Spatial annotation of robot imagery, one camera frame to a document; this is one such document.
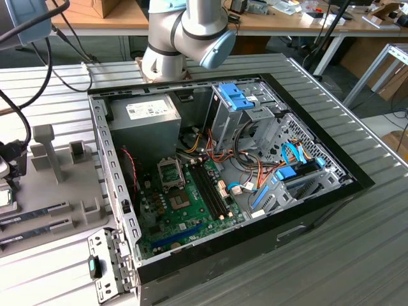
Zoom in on CPU socket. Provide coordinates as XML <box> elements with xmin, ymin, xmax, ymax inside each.
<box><xmin>168</xmin><ymin>187</ymin><xmax>195</xmax><ymax>213</ymax></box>

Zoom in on RAM stick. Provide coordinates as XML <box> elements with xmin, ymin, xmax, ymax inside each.
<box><xmin>0</xmin><ymin>203</ymin><xmax>69</xmax><ymax>226</ymax></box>
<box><xmin>0</xmin><ymin>219</ymin><xmax>73</xmax><ymax>246</ymax></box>

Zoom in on grey parts rack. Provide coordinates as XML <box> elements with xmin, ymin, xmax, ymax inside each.
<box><xmin>0</xmin><ymin>123</ymin><xmax>111</xmax><ymax>259</ymax></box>

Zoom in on teal plastic latch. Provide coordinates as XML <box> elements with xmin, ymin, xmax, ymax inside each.
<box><xmin>87</xmin><ymin>254</ymin><xmax>103</xmax><ymax>281</ymax></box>

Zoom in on grey power supply unit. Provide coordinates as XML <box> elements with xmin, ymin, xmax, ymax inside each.
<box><xmin>106</xmin><ymin>94</ymin><xmax>182</xmax><ymax>166</ymax></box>

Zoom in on metal socket cover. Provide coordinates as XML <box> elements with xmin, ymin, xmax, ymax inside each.
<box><xmin>157</xmin><ymin>157</ymin><xmax>186</xmax><ymax>193</ymax></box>

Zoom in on blue expansion slot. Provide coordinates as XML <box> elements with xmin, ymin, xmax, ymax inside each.
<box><xmin>150</xmin><ymin>222</ymin><xmax>205</xmax><ymax>253</ymax></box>

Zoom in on green motherboard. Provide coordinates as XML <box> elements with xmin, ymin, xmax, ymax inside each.
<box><xmin>135</xmin><ymin>156</ymin><xmax>248</xmax><ymax>261</ymax></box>

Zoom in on brown cardboard box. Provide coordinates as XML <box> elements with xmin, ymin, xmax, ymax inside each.
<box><xmin>381</xmin><ymin>129</ymin><xmax>408</xmax><ymax>160</ymax></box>
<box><xmin>68</xmin><ymin>0</ymin><xmax>124</xmax><ymax>18</ymax></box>
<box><xmin>371</xmin><ymin>60</ymin><xmax>408</xmax><ymax>103</ymax></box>

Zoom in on black RAM slot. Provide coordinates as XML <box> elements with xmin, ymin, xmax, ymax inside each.
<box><xmin>193</xmin><ymin>163</ymin><xmax>225</xmax><ymax>220</ymax></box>
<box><xmin>201</xmin><ymin>161</ymin><xmax>233</xmax><ymax>216</ymax></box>
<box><xmin>189</xmin><ymin>164</ymin><xmax>221</xmax><ymax>221</ymax></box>
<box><xmin>197</xmin><ymin>162</ymin><xmax>229</xmax><ymax>218</ymax></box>

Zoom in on white orange board power connector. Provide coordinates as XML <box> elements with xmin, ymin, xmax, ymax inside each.
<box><xmin>217</xmin><ymin>179</ymin><xmax>231</xmax><ymax>199</ymax></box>

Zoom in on metal optical drive cage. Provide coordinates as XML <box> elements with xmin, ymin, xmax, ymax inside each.
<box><xmin>203</xmin><ymin>82</ymin><xmax>284</xmax><ymax>154</ymax></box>

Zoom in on black PC case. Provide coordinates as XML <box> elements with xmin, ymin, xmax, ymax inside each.
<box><xmin>86</xmin><ymin>72</ymin><xmax>376</xmax><ymax>306</ymax></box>

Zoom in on blue plastic drive latch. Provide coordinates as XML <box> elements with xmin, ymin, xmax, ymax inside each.
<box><xmin>219</xmin><ymin>82</ymin><xmax>259</xmax><ymax>112</ymax></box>

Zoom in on metal disk bay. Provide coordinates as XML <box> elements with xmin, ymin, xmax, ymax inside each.
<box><xmin>248</xmin><ymin>157</ymin><xmax>332</xmax><ymax>221</ymax></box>

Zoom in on blue disk carrier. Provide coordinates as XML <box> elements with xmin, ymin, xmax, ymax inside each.
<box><xmin>250</xmin><ymin>157</ymin><xmax>326</xmax><ymax>212</ymax></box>

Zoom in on small white box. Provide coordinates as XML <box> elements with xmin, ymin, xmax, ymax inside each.
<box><xmin>301</xmin><ymin>11</ymin><xmax>323</xmax><ymax>26</ymax></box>

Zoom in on black stand pole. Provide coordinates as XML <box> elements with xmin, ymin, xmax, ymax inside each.
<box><xmin>302</xmin><ymin>0</ymin><xmax>353</xmax><ymax>77</ymax></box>

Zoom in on black camera cable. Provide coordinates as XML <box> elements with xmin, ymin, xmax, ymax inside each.
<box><xmin>0</xmin><ymin>0</ymin><xmax>95</xmax><ymax>141</ymax></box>

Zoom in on red black twisted wire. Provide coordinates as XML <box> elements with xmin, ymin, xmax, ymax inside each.
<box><xmin>122</xmin><ymin>145</ymin><xmax>141</xmax><ymax>200</ymax></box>

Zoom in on metal card retention bracket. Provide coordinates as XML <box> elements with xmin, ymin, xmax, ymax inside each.
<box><xmin>87</xmin><ymin>226</ymin><xmax>138</xmax><ymax>304</ymax></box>

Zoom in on orange yellow power wires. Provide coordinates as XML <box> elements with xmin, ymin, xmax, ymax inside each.
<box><xmin>183</xmin><ymin>129</ymin><xmax>281</xmax><ymax>192</ymax></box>

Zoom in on thin light blue wire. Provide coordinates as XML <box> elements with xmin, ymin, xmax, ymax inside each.
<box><xmin>226</xmin><ymin>181</ymin><xmax>256</xmax><ymax>194</ymax></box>

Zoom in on flat blue data wire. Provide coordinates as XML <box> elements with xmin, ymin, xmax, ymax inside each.
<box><xmin>282</xmin><ymin>142</ymin><xmax>309</xmax><ymax>165</ymax></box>

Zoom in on aluminium profile frame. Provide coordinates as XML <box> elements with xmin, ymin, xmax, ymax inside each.
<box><xmin>342</xmin><ymin>43</ymin><xmax>408</xmax><ymax>108</ymax></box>

